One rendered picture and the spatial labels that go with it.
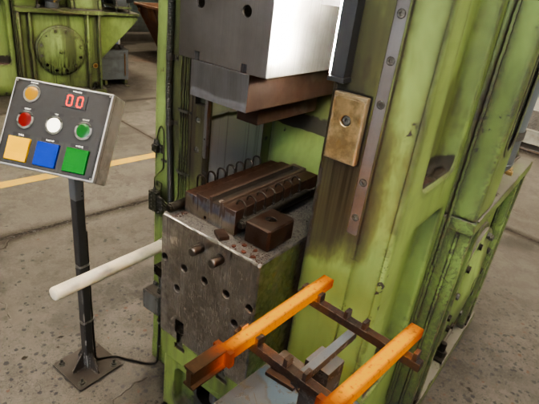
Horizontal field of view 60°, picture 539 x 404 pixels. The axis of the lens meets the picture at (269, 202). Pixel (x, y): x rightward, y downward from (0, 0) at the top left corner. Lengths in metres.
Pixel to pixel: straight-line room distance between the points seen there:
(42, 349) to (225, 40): 1.64
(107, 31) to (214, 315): 5.36
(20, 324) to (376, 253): 1.77
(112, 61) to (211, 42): 5.44
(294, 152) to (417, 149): 0.68
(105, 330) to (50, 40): 4.17
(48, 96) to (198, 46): 0.58
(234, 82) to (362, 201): 0.44
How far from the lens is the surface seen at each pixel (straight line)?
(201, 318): 1.49
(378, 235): 1.24
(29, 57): 6.02
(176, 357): 1.70
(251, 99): 1.19
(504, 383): 2.60
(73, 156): 1.55
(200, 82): 1.28
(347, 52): 1.13
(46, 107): 1.64
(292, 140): 1.72
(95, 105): 1.56
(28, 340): 2.43
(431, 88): 1.10
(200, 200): 1.38
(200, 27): 1.27
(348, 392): 0.84
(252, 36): 1.16
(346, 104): 1.16
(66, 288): 1.62
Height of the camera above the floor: 1.59
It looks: 26 degrees down
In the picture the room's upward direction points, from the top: 8 degrees clockwise
